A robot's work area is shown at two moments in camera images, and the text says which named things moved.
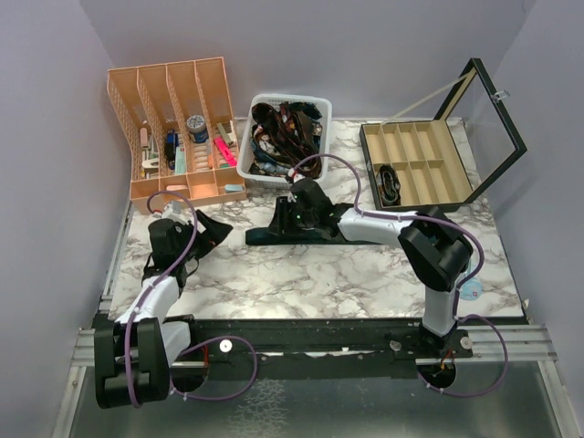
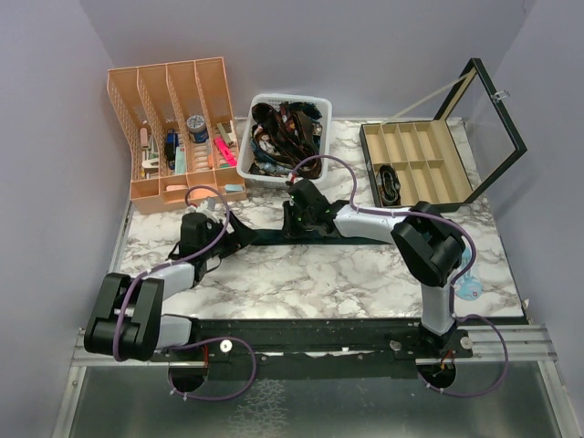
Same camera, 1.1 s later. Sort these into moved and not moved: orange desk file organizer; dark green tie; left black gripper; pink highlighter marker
Moved: left black gripper
Not moved: orange desk file organizer; pink highlighter marker; dark green tie
